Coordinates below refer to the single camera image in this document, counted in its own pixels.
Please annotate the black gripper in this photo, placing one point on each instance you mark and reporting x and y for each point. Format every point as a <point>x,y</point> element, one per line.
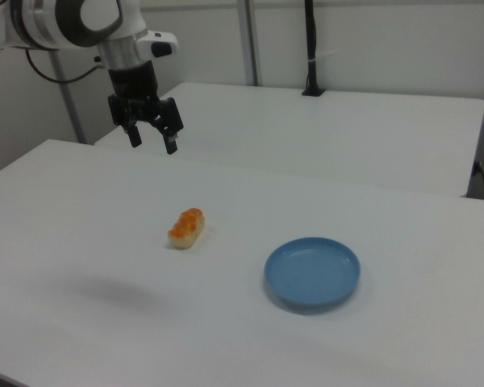
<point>133,84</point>

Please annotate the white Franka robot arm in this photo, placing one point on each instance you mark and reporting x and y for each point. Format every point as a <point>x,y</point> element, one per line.
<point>44,24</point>

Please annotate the grey frame post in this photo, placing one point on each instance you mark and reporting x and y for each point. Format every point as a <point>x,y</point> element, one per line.
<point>70,109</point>

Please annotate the blue round plate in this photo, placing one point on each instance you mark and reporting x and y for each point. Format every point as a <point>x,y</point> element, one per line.
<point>312,274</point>

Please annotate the orange glazed bread loaf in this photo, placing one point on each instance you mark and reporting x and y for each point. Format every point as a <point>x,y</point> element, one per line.
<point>185,231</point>

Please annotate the aluminium frame post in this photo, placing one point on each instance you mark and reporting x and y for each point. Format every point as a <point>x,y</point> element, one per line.
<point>251,40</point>

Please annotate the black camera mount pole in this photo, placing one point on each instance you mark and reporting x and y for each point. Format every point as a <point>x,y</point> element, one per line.
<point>311,36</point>

